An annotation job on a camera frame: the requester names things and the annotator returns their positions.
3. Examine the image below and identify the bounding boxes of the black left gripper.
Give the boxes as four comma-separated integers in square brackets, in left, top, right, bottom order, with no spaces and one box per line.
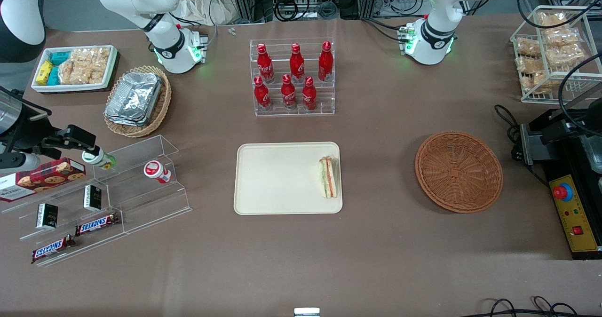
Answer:
[541,114,589,145]

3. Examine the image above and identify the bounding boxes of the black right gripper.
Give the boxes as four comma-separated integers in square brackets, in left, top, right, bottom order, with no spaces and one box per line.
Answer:
[12,102,97,151]

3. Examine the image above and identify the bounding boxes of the triangular sandwich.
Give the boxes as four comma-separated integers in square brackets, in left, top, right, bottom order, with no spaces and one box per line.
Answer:
[318,155,338,199]

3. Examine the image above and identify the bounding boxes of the white rectangular snack tray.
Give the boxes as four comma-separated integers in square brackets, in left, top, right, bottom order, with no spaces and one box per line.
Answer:
[31,45,118,93]

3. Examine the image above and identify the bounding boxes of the light oval wicker basket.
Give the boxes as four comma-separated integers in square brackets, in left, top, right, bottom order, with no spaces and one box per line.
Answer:
[103,65,172,138]

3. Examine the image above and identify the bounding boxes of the brown round wicker basket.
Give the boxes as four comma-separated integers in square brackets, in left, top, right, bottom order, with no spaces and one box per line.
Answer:
[415,131,504,214]

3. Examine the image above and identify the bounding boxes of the cream plastic tray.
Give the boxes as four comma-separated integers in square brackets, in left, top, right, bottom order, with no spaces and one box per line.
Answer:
[234,142,343,215]

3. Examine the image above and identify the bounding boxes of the green white drink bottle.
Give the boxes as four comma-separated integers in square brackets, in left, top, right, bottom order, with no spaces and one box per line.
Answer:
[82,147,116,170]

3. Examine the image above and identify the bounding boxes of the black countertop appliance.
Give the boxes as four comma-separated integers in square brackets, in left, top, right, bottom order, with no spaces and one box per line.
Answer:
[520,108,602,179]

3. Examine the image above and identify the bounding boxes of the metal appliance pan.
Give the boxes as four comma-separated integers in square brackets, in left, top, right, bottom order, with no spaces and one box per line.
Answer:
[583,136,602,173]

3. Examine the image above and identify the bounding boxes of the red tartan cookie box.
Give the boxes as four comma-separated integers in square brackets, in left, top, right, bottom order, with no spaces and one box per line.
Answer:
[0,158,87,203]

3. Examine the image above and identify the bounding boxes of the packaged fried pastry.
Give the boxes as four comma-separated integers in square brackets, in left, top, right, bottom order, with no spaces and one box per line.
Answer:
[543,28,580,47]
[522,71,553,94]
[516,39,541,57]
[538,12,570,31]
[517,56,546,73]
[546,44,586,67]

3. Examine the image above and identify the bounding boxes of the small black box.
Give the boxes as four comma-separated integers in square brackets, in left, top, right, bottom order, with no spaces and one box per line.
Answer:
[36,203,59,230]
[84,185,103,212]

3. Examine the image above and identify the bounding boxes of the red emergency stop button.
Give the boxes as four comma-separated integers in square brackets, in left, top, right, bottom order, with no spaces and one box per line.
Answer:
[553,183,574,202]

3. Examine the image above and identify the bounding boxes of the packaged rice cracker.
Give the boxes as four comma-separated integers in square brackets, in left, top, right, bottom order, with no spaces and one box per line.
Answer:
[78,48,111,68]
[73,65,106,85]
[57,61,75,85]

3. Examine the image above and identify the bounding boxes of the yellow snack box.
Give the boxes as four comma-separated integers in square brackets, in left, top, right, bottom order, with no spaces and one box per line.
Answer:
[36,61,54,85]

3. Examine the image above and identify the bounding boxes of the stacked aluminium foil containers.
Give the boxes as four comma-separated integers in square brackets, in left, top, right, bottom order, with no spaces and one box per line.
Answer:
[104,72,163,127]

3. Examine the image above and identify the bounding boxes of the Snickers chocolate bar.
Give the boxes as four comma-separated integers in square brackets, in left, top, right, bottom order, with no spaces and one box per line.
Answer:
[75,213,120,237]
[31,235,76,264]

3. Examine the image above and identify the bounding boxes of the red capped yoghurt bottle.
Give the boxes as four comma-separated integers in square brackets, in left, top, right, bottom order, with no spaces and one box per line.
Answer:
[143,160,172,184]

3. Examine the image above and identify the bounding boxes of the clear acrylic stepped shelf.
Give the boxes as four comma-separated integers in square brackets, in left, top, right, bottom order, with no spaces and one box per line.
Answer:
[0,135,192,267]

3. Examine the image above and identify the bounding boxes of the yellow panel control box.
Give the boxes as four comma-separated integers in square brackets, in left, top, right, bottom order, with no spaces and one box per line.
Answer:
[541,164,602,260]

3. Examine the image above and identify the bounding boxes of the beige cloth bag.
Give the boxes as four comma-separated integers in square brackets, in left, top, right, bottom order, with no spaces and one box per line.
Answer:
[176,0,240,26]

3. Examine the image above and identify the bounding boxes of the red cola bottle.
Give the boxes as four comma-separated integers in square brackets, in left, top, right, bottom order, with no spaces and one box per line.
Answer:
[302,76,317,111]
[281,74,297,110]
[318,41,334,82]
[256,43,275,84]
[289,43,305,83]
[254,76,272,111]

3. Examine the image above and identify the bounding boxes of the clear acrylic bottle rack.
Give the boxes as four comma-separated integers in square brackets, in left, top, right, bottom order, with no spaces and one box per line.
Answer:
[250,38,335,117]

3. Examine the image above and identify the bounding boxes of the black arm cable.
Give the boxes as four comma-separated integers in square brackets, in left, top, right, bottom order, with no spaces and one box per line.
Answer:
[516,0,602,132]

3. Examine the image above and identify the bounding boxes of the white wire rack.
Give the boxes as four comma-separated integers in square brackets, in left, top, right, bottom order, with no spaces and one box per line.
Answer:
[510,5,602,104]

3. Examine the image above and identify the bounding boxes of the black appliance power cable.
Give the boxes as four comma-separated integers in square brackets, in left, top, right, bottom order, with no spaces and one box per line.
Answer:
[494,104,551,188]

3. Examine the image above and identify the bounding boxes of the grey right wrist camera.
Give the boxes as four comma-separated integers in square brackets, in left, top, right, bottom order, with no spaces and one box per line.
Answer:
[0,151,41,171]

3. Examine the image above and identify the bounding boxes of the black floor cables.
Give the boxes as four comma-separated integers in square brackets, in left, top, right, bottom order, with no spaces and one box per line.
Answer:
[470,296,602,317]

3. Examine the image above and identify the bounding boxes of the coiled black cable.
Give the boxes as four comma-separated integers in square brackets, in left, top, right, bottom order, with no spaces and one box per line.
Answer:
[275,0,299,22]

